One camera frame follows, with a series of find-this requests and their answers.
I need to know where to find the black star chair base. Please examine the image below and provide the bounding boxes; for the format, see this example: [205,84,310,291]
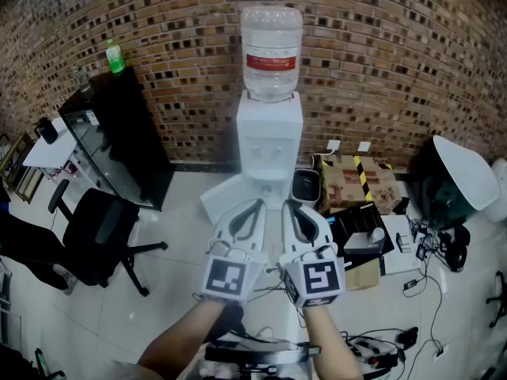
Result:
[486,270,507,329]

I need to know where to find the white power strip red switch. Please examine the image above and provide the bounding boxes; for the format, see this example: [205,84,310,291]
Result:
[343,330,402,371]

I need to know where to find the black glass-door fridge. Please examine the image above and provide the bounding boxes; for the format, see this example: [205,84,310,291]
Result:
[58,66,175,212]

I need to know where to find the cardboard box striped tape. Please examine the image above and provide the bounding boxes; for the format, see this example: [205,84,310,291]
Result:
[316,154,403,215]

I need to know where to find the white flat box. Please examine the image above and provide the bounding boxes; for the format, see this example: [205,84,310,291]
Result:
[379,215,421,276]

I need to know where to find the long black box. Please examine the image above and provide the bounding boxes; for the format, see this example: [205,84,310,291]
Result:
[327,202,396,257]

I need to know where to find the black office chair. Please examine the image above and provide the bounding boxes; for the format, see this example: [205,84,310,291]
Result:
[47,178,170,297]

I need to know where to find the person's left forearm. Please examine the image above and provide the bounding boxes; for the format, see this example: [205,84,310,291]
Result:
[137,297,238,380]

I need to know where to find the grey device box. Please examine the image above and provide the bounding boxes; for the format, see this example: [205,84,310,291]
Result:
[343,231,387,256]

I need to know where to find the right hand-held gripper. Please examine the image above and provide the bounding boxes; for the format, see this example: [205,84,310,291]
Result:
[278,199,347,310]

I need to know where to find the black kettle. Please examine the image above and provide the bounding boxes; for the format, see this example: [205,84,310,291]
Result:
[33,116,60,146]

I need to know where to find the green plastic bottle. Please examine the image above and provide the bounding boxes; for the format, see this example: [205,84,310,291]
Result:
[105,39,127,74]

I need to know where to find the black headphones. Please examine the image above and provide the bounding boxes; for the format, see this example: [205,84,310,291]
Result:
[444,225,472,272]

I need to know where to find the black power brick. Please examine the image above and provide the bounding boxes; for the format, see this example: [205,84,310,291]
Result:
[397,325,420,348]

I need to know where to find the small clear bottle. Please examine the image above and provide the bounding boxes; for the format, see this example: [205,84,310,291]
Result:
[74,66,90,91]

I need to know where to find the person's right forearm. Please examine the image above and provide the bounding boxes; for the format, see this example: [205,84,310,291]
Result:
[303,306,364,380]

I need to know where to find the white hinged dispenser door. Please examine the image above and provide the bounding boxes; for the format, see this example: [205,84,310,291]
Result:
[199,174,254,226]

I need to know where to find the wooden picture frames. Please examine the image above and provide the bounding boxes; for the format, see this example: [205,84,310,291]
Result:
[0,131,44,205]

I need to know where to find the white trash bin black liner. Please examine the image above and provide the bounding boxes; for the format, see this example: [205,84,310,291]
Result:
[292,168,321,209]

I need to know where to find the white rounded appliance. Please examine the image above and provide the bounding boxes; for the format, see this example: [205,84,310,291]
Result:
[486,158,507,224]

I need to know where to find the white water dispenser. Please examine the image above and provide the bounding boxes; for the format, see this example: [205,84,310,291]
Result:
[236,91,304,210]

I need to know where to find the black body-worn rig bar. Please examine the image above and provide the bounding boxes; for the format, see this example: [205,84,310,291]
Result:
[204,340,322,366]

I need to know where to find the clear water jug red label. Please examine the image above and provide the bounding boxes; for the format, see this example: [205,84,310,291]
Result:
[240,6,305,104]

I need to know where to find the white slotted drip tray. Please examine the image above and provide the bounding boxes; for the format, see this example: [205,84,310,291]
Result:
[242,166,295,181]

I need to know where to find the white side table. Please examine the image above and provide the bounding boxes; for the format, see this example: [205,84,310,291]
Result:
[22,116,80,181]

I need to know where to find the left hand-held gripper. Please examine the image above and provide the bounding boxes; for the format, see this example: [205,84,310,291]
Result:
[200,198,268,304]

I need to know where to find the small plain cardboard box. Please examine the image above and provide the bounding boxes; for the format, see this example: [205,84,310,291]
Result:
[343,257,382,292]

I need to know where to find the person's beige clothing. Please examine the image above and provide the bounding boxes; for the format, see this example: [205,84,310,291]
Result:
[110,360,171,380]

